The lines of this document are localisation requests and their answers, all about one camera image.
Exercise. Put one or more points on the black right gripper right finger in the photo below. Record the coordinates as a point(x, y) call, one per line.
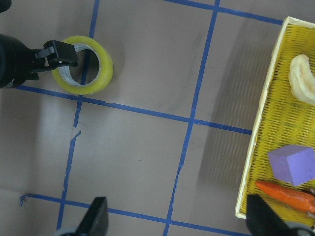
point(261, 220)

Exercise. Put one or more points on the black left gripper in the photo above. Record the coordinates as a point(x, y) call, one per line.
point(18, 61)

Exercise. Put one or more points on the beige toy croissant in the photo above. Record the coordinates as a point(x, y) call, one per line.
point(301, 79)

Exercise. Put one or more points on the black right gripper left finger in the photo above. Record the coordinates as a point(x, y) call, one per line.
point(96, 221)

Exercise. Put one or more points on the yellow plastic tray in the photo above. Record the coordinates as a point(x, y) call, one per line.
point(281, 119)

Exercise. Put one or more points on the yellow clear tape roll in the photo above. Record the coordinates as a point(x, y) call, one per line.
point(102, 78)

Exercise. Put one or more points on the brown toy root figure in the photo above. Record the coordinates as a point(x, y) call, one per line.
point(311, 203)

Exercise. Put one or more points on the purple foam block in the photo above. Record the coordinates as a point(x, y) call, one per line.
point(294, 164)

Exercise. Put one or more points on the orange toy carrot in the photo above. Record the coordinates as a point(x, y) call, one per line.
point(294, 198)

